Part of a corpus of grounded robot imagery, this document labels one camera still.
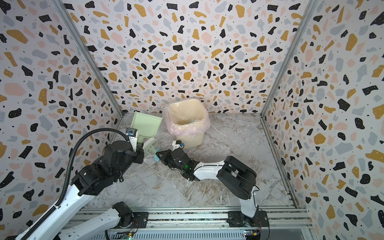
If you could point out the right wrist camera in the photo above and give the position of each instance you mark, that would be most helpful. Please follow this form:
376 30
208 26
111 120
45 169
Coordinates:
177 144

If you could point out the left corner aluminium post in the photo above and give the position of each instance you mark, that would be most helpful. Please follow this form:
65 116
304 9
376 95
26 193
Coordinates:
64 15

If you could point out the right corner aluminium post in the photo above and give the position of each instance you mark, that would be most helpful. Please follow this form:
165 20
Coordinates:
290 54

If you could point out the cream trash bin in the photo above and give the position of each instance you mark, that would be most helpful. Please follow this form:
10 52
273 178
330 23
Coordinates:
189 123

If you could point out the green dustpan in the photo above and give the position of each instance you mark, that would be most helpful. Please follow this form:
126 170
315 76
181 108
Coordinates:
146 125

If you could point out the green hand brush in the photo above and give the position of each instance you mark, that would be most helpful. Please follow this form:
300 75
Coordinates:
150 146

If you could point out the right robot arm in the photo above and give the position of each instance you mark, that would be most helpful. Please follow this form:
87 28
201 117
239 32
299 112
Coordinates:
238 178

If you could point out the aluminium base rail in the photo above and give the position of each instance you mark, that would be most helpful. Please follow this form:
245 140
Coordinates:
196 223

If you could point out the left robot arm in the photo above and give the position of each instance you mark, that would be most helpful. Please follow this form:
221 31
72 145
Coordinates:
85 185

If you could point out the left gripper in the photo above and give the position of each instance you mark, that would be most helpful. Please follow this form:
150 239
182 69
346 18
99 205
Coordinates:
140 152

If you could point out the pink plastic bin liner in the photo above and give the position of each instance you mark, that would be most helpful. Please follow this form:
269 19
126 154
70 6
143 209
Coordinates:
189 127

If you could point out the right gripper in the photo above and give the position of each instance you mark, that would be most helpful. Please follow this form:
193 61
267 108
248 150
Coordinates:
167 157

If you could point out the corner aluminium post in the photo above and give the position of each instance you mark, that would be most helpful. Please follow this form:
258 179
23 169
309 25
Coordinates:
64 15
290 54

